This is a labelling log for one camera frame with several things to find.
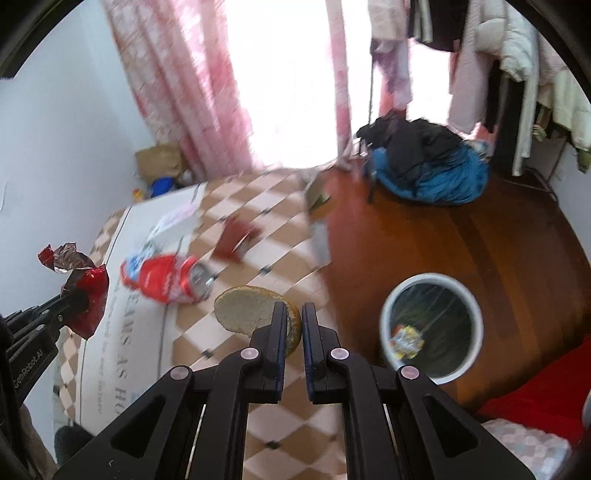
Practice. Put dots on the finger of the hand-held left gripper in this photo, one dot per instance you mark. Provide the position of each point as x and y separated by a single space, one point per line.
55 305
60 323

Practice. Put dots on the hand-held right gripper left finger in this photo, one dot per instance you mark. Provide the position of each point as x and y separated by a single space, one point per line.
277 350

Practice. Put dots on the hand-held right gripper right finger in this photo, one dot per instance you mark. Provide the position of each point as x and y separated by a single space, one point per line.
310 360

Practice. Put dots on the red foil wrapper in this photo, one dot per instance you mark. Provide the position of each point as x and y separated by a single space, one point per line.
87 295

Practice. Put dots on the white round waste bin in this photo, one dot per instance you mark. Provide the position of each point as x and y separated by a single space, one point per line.
385 318

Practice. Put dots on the red drink can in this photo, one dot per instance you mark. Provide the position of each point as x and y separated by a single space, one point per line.
166 279

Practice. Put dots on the dark red packet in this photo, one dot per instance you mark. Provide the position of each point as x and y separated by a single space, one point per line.
233 237

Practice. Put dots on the brown white checkered tablecloth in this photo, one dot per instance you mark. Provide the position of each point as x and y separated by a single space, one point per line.
258 272

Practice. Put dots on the colourful snack wrapper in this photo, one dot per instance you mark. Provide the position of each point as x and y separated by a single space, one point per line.
406 341

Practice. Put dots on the translucent plastic jug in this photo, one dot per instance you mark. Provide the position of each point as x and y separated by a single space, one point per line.
321 242

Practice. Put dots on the yellow capped small bottle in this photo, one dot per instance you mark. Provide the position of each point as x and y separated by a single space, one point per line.
137 194

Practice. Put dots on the white paper sheets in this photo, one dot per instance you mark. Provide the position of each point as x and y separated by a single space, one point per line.
178 214

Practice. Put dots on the blue white bottle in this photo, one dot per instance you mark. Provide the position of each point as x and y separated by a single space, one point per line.
162 185

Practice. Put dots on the greenish cardboard piece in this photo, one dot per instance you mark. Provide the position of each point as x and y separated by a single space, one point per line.
317 194

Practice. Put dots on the brown paper bag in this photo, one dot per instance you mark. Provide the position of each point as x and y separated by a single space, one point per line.
159 159

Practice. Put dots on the blue and black clothes pile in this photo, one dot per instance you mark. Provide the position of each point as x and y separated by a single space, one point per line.
443 184

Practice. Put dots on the red blanket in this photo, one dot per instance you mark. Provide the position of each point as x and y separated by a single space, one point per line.
535 401

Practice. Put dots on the pale checkered bed sheet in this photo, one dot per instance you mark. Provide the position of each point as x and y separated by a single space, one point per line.
521 450

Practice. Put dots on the pile of black clothes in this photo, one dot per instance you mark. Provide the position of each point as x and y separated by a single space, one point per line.
415 138

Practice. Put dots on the pink floral curtain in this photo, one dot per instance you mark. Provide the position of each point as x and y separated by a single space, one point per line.
184 83
339 78

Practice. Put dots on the black metal clothes rack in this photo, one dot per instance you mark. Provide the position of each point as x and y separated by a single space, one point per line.
371 92

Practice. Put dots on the purple patterned garment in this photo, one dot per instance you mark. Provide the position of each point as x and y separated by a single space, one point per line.
395 74

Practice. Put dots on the pink fleece garment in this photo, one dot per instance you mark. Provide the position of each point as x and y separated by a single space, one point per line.
475 69

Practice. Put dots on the black hanging garment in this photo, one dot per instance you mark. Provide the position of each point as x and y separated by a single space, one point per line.
438 23

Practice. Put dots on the white puffer jacket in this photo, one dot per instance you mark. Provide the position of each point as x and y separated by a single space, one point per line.
519 41

